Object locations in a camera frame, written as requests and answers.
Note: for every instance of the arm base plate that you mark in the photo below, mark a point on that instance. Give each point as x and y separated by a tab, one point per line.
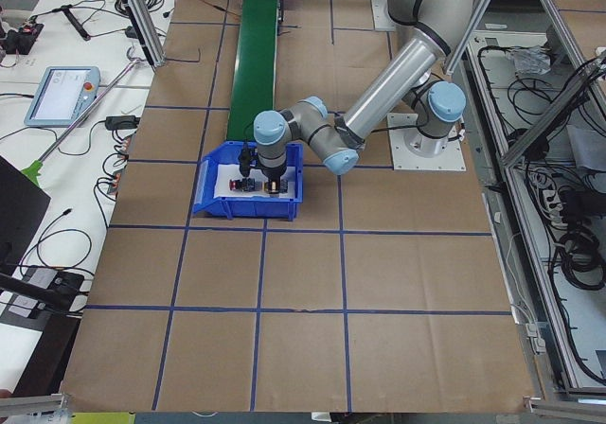
381	20
411	150

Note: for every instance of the left white foam pad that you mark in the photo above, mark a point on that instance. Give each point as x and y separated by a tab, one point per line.
229	172

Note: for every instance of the red push button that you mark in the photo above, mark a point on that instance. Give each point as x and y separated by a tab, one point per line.
243	185

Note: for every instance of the left teach pendant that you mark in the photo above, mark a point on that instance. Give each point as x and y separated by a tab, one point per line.
63	94

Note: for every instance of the green conveyor belt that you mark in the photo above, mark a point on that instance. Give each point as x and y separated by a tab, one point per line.
254	80

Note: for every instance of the aluminium frame post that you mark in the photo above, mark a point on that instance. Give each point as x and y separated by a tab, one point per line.
145	30

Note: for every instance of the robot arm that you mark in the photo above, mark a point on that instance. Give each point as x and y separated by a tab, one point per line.
430	29

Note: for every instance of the left blue bin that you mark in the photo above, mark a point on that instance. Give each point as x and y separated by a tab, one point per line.
256	207

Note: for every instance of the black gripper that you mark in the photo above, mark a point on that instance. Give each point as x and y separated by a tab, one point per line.
274	173

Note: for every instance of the yellow push button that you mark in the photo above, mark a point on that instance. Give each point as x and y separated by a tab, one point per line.
274	187

